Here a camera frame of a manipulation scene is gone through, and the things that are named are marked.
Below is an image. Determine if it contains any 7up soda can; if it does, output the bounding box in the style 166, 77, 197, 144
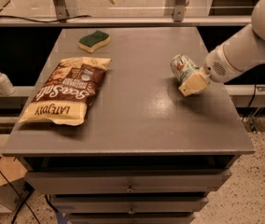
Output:
170, 54, 199, 84

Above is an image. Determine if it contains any grey metal bracket left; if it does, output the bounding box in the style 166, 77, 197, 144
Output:
52, 0, 68, 21

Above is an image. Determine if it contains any white pump soap bottle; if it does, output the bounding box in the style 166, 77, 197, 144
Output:
0, 72, 15, 96

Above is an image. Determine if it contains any grey drawer cabinet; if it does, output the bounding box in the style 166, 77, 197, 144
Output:
5, 28, 254, 224

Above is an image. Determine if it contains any drawer with knob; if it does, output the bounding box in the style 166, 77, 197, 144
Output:
52, 195, 207, 214
25, 170, 231, 194

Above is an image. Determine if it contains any black cable behind glass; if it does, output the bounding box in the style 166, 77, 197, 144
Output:
0, 0, 91, 24

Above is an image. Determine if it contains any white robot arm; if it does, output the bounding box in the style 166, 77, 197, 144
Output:
172, 0, 265, 96

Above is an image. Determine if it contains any top drawer with knob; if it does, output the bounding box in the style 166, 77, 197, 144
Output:
25, 170, 231, 194

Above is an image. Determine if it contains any black cable on floor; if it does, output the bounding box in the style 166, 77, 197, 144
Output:
0, 142, 42, 224

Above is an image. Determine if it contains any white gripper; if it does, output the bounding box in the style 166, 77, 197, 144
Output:
179, 45, 241, 97

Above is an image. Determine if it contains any cardboard box on floor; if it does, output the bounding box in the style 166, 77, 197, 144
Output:
0, 157, 27, 213

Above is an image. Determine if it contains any grey metal bracket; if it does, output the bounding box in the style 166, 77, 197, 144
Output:
173, 0, 187, 22
52, 0, 68, 21

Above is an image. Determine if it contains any middle drawer with knob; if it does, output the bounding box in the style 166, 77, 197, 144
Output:
52, 195, 207, 214

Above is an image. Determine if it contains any brown sea salt chip bag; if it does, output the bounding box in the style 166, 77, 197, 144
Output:
20, 57, 111, 126

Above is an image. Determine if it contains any green and yellow sponge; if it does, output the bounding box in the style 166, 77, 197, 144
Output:
78, 31, 110, 53

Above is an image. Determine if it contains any grey metal bracket right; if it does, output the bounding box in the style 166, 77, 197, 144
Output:
173, 0, 187, 22

